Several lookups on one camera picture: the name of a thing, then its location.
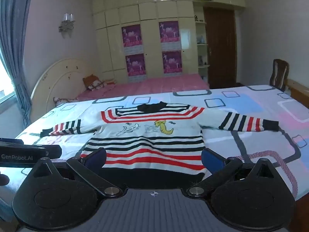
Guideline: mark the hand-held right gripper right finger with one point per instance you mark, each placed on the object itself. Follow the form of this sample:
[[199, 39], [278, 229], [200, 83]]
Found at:
[[212, 160]]

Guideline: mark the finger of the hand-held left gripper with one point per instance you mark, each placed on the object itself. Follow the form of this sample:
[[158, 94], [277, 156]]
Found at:
[[54, 151]]

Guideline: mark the wooden chair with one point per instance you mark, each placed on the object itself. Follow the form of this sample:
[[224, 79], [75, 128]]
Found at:
[[280, 73]]

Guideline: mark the wooden bed frame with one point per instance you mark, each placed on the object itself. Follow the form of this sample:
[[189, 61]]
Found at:
[[298, 89]]

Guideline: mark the pink bed sheet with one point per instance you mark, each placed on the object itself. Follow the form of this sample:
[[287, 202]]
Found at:
[[157, 84]]

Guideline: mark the white patterned pillow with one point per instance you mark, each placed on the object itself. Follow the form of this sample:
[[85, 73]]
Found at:
[[65, 100]]

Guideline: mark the cream wardrobe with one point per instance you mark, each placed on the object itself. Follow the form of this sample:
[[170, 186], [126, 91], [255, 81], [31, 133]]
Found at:
[[111, 48]]

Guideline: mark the purple wall poster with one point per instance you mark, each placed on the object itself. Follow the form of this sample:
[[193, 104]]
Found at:
[[135, 65], [169, 32], [131, 36], [172, 62]]

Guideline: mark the folded striped blanket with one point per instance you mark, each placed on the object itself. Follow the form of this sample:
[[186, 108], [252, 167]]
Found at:
[[110, 81]]

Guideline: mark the corner shelf unit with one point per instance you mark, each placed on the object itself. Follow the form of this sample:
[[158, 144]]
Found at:
[[201, 53]]

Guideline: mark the patterned bed sheet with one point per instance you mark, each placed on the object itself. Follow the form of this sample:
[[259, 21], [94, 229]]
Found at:
[[253, 106]]

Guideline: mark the orange patterned pillow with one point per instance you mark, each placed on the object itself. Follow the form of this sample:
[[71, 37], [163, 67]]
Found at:
[[93, 82]]

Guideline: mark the blue curtain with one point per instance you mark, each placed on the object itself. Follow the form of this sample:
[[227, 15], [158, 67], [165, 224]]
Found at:
[[14, 41]]

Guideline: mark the window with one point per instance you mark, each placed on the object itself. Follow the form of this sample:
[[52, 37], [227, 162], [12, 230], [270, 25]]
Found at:
[[6, 84]]

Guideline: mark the brown wooden door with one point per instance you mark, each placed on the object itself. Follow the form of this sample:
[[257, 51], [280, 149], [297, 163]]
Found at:
[[222, 48]]

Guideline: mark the striped knit sweater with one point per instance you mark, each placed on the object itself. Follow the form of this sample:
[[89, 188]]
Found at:
[[144, 135]]

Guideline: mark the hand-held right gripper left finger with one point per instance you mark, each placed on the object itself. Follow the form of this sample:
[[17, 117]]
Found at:
[[96, 160]]

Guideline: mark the wall lamp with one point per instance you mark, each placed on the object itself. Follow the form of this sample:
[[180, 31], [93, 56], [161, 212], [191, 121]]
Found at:
[[66, 23]]

